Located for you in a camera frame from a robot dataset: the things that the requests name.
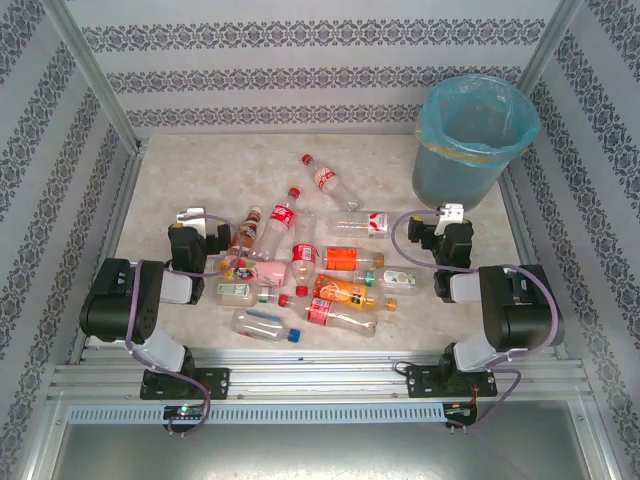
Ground clear bottle green white label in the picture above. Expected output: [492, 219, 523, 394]
[213, 281, 281, 308]

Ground brown label drink bottle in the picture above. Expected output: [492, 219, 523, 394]
[227, 205, 265, 257]

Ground grey plastic bin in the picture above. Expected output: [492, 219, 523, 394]
[411, 74, 542, 212]

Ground pink drink bottle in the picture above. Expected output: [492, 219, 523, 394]
[203, 255, 291, 289]

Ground clear bottle red white label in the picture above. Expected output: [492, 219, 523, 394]
[326, 209, 397, 241]

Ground cola bottle red label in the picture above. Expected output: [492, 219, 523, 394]
[248, 187, 302, 262]
[289, 212, 321, 297]

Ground clear bottle blue cap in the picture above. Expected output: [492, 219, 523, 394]
[229, 308, 303, 345]

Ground clear bottle orange label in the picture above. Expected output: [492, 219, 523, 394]
[322, 244, 387, 274]

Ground orange soda bottle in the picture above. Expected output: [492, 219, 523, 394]
[313, 272, 399, 315]

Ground clear bottle red flower label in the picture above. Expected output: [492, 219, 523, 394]
[277, 293, 378, 337]

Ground small cola bottle red cap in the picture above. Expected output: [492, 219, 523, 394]
[300, 153, 364, 213]

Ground circuit board with green light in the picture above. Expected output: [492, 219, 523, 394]
[163, 404, 207, 421]

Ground small circuit board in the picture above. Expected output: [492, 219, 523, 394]
[443, 401, 480, 420]

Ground grey metal panel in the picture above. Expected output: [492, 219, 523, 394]
[29, 399, 619, 480]

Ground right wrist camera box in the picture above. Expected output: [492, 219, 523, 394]
[433, 202, 465, 237]

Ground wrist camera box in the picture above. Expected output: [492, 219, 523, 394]
[175, 206, 208, 237]
[433, 202, 465, 237]

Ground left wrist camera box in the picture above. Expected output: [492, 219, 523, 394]
[175, 206, 208, 237]

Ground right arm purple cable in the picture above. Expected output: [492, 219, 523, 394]
[390, 209, 560, 432]

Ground aluminium side rail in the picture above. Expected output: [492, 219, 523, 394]
[499, 164, 571, 360]
[67, 142, 149, 365]

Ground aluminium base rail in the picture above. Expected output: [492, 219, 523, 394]
[48, 348, 587, 402]

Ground aluminium frame post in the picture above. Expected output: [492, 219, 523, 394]
[42, 0, 147, 154]
[514, 0, 587, 99]

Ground white slotted cable duct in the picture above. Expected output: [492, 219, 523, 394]
[66, 402, 447, 426]

